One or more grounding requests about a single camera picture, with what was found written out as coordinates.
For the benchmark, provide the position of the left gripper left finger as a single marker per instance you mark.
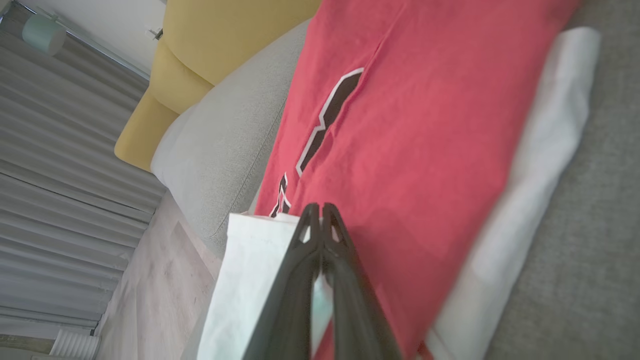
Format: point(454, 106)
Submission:
point(290, 310)

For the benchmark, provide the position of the white folded garment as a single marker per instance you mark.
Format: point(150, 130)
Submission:
point(600, 225)

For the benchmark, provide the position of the red shorts with white stripe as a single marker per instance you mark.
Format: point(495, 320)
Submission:
point(425, 150)

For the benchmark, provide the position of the small metal wall fixture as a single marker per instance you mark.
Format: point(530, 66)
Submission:
point(157, 34)

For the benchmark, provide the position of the grey sofa cushion with seam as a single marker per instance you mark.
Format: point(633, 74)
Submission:
point(225, 150)

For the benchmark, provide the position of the mustard yellow cushion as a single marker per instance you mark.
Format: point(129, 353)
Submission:
point(200, 45)

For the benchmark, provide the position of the grey pleated curtain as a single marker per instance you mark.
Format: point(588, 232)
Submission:
point(60, 200)

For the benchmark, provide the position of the silver curtain rail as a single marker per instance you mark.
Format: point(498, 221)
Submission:
point(100, 50)

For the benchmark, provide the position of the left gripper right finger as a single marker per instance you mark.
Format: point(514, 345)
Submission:
point(355, 320)

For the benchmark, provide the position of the mint green cylinder lamp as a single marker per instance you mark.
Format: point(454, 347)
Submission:
point(44, 34)

